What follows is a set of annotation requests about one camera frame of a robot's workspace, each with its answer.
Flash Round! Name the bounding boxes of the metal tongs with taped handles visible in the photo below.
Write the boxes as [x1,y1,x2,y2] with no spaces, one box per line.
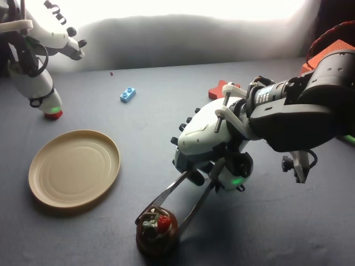
[135,157,225,236]

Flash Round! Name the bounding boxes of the light blue toy brick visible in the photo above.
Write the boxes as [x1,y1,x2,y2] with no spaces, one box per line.
[119,86,137,104]

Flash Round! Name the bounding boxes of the orange foam block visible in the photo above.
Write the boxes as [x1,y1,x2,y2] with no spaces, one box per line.
[301,39,355,146]

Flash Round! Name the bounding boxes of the grey table cloth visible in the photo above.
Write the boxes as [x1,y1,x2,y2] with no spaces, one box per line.
[0,58,355,266]

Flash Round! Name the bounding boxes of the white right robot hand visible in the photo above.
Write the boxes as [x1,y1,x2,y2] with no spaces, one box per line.
[169,98,255,193]

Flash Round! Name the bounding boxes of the red toy brick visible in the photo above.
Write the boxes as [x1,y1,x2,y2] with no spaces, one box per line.
[45,110,64,120]

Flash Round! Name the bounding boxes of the red star block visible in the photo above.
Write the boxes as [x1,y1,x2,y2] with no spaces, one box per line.
[207,79,242,100]

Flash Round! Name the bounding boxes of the chocolate toy cake with strawberry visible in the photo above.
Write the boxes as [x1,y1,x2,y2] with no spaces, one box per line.
[135,206,180,257]

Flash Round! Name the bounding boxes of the beige round plate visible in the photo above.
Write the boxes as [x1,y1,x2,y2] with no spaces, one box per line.
[28,129,121,214]

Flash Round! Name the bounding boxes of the white backdrop sheet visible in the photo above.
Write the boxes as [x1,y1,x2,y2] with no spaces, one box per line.
[27,0,328,74]

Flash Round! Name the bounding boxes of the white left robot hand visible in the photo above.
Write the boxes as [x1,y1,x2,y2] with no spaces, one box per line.
[7,0,88,114]

